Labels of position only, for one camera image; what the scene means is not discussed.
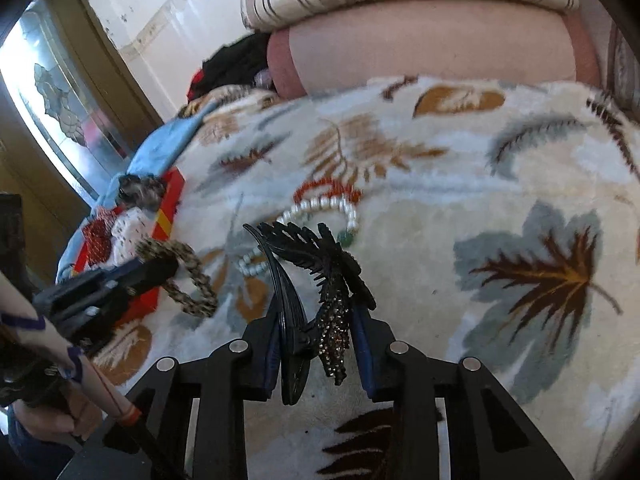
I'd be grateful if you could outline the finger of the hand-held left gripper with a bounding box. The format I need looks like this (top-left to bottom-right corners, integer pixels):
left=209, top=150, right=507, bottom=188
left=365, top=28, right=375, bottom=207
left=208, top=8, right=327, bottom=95
left=55, top=259, right=179, bottom=343
left=34, top=259, right=151, bottom=311

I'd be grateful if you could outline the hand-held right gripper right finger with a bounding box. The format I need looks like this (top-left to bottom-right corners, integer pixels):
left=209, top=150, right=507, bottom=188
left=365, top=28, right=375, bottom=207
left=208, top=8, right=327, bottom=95
left=351, top=309, right=576, bottom=480

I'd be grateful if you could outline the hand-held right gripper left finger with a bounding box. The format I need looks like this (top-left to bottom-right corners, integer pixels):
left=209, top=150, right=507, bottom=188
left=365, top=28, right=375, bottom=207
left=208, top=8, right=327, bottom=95
left=57, top=310, right=282, bottom=480

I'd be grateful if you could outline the red cardboard box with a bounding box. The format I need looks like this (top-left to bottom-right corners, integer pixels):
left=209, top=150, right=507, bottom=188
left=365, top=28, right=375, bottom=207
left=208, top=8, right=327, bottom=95
left=60, top=169, right=187, bottom=328

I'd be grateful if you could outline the black rhinestone hair clip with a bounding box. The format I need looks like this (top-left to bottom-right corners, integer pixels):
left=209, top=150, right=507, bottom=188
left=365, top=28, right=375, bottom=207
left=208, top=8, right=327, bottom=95
left=242, top=220, right=379, bottom=407

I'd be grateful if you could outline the person's left hand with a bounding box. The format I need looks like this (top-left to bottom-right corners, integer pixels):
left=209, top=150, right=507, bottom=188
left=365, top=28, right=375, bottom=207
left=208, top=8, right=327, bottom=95
left=10, top=384, right=105, bottom=445

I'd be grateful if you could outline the dark fuzzy scrunchie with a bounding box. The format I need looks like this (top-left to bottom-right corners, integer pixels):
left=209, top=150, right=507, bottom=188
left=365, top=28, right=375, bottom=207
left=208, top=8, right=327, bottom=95
left=116, top=174, right=167, bottom=212

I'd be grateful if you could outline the light blue cloth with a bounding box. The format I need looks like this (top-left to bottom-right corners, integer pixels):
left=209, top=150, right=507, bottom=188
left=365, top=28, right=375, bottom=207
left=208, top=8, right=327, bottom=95
left=56, top=109, right=217, bottom=281

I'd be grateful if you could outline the leaf print fleece blanket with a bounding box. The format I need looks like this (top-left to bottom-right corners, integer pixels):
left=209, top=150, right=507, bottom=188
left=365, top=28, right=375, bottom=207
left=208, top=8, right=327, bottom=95
left=57, top=75, right=640, bottom=480

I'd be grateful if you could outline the wooden door with patterned glass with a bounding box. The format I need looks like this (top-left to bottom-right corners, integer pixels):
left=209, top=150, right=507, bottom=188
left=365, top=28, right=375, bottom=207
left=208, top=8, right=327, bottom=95
left=0, top=0, right=167, bottom=286

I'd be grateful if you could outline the dark clothing pile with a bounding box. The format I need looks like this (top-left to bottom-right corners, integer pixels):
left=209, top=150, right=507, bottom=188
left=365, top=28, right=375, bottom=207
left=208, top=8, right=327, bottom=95
left=186, top=34, right=275, bottom=103

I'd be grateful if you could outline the pink quilted sofa seat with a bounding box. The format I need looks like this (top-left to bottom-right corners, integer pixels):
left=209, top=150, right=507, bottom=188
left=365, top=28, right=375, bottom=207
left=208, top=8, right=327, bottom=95
left=266, top=0, right=602, bottom=100

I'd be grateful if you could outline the grey striped floral cushion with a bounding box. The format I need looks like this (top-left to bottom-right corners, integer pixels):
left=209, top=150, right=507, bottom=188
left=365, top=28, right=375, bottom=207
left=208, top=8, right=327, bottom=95
left=606, top=24, right=640, bottom=122

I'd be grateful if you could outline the cream patterned cable sleeve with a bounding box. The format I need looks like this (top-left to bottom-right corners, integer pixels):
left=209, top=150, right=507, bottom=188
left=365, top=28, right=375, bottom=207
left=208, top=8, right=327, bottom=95
left=0, top=269, right=187, bottom=480

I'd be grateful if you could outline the white pearl bracelet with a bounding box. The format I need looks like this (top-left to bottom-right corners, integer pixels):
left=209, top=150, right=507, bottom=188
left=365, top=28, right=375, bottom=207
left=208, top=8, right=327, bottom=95
left=236, top=195, right=362, bottom=277

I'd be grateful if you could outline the red bead bracelet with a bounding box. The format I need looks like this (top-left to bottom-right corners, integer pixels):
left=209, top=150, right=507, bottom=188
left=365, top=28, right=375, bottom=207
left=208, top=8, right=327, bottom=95
left=294, top=176, right=364, bottom=207

